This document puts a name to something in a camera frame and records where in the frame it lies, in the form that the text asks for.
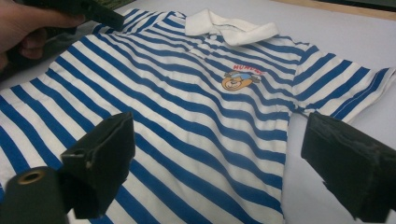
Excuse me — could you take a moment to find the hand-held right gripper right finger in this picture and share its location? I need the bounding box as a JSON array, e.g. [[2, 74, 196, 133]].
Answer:
[[301, 112, 396, 223]]

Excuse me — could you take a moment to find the white table mat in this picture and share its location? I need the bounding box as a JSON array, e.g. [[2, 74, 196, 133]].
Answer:
[[0, 0, 396, 224]]

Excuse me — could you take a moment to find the blue white striped polo shirt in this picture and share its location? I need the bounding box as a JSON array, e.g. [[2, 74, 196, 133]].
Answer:
[[0, 7, 396, 224]]

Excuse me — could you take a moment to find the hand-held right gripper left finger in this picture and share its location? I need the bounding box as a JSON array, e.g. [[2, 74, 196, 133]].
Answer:
[[60, 111, 136, 219]]

